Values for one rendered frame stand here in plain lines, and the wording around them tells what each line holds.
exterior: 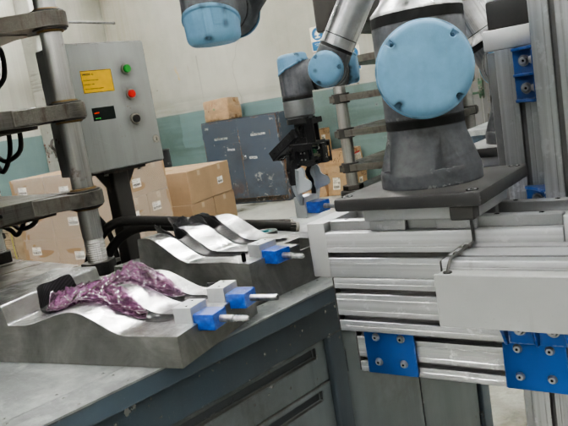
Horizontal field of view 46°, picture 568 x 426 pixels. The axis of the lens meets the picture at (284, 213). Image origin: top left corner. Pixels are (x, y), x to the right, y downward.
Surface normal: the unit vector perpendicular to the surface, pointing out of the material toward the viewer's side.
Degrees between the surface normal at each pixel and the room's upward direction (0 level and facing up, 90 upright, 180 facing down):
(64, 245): 99
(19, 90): 90
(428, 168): 73
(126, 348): 90
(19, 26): 90
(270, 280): 90
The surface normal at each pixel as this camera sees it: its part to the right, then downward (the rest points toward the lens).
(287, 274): 0.73, 0.00
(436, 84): -0.14, 0.31
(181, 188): -0.38, 0.21
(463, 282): -0.56, 0.22
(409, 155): -0.62, -0.08
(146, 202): 0.90, 0.08
